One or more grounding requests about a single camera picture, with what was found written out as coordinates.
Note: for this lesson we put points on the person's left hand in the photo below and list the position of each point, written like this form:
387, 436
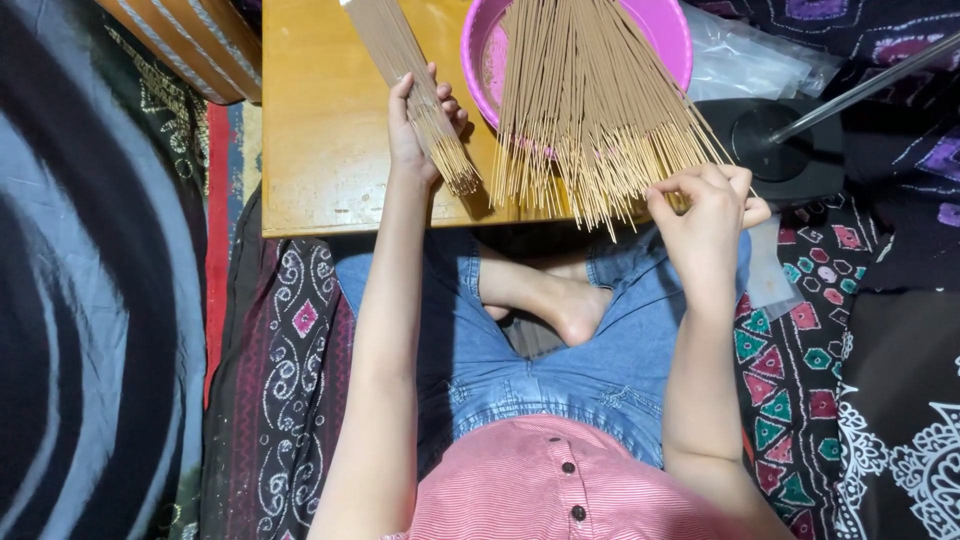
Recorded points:
409, 142

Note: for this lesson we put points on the person's right hand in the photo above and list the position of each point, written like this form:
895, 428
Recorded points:
701, 217

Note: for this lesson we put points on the bundle of brown incense sticks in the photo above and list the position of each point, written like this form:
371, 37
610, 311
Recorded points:
409, 75

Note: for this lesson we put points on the fanned heap of incense sticks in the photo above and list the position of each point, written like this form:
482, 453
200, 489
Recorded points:
592, 112

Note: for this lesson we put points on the small wooden table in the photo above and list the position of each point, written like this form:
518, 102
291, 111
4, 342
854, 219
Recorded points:
330, 127

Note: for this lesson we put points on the small clear plastic sleeve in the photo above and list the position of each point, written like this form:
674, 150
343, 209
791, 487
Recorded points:
769, 270

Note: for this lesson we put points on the black stand base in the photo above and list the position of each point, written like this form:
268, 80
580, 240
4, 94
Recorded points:
795, 150

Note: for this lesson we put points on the person's bare foot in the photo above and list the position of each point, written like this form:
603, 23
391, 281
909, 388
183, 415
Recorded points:
559, 296

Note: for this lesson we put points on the clear plastic bag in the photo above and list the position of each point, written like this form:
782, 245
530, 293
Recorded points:
750, 56

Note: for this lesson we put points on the dark patterned bedsheet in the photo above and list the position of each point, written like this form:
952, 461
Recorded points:
795, 360

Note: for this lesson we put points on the pink plastic basin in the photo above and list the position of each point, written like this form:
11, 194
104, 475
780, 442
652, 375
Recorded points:
660, 30

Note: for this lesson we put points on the metal stand pole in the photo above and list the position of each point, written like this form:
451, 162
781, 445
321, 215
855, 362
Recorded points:
862, 86

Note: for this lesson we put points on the person's blue denim shorts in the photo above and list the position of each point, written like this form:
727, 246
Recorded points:
487, 360

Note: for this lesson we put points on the black purple patterned cloth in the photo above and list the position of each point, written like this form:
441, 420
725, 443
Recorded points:
900, 90

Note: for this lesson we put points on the striped wooden drum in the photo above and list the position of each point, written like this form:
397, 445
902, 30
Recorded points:
195, 41

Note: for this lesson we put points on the person's pink striped shirt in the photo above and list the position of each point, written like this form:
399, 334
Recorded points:
555, 487

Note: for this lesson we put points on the blue black swirl cloth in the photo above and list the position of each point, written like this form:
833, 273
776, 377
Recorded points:
90, 285

